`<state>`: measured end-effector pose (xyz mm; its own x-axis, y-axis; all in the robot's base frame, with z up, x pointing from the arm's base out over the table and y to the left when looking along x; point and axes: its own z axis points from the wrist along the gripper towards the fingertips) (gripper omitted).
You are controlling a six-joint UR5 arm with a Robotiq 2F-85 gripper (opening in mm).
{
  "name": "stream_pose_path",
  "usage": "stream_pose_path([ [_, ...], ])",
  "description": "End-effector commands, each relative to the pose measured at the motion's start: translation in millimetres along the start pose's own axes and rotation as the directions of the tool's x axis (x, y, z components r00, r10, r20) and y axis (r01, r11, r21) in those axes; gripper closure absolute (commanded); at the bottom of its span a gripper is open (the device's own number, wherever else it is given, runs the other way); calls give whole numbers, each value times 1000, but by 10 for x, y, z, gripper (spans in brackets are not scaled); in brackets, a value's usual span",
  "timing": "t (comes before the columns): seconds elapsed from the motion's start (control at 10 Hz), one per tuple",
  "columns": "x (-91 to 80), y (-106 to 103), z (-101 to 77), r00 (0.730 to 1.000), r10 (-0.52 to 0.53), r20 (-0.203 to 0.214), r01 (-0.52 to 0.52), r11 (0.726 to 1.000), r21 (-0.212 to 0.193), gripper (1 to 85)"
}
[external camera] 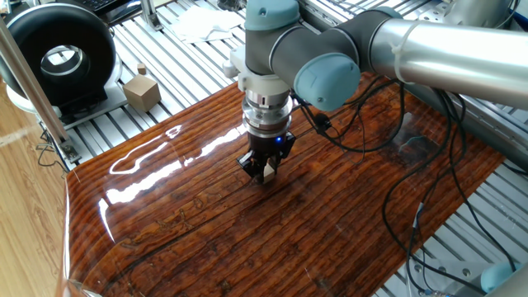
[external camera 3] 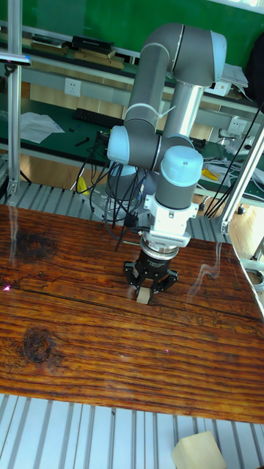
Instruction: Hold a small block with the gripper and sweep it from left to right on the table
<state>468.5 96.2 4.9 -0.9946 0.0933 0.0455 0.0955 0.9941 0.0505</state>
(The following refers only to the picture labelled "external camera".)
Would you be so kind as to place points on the large wooden cube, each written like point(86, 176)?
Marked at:
point(142, 94)

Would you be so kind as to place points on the black keyboard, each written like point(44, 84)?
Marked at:
point(99, 4)

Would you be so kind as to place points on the tiny wooden cube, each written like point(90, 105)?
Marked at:
point(142, 69)

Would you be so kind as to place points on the aluminium frame post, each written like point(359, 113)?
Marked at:
point(37, 95)

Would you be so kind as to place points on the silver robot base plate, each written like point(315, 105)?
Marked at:
point(437, 272)

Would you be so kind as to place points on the white cloth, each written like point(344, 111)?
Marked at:
point(204, 24)

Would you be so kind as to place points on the white fan base plate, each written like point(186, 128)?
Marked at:
point(111, 99)

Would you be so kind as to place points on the short aluminium bracket post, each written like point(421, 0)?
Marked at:
point(150, 16)

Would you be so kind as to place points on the dark round metal object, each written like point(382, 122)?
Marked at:
point(231, 4)

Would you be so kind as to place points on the silver perforated mount plate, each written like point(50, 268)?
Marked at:
point(433, 12)

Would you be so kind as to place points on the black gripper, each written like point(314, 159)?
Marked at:
point(268, 146)

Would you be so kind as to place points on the glossy wood grain mat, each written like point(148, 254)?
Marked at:
point(247, 227)

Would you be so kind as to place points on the black round duct fan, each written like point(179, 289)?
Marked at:
point(24, 45)

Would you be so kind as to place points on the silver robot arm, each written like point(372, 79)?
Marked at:
point(445, 57)

